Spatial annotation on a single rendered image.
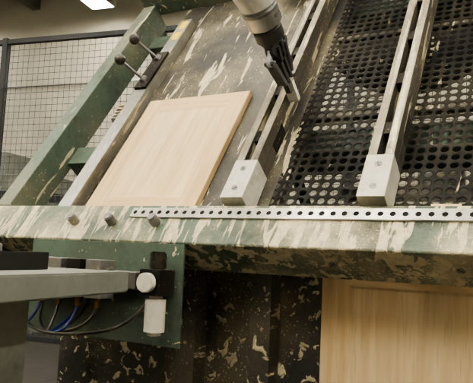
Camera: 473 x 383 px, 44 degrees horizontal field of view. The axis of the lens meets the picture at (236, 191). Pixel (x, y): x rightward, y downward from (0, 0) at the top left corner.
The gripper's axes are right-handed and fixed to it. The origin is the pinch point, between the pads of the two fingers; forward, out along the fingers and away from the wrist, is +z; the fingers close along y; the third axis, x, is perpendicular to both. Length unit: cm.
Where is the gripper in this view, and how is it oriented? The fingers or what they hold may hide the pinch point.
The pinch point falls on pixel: (290, 90)
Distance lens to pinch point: 161.5
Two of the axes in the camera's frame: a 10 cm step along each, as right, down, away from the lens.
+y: 3.2, -7.4, 5.9
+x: -8.7, 0.1, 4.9
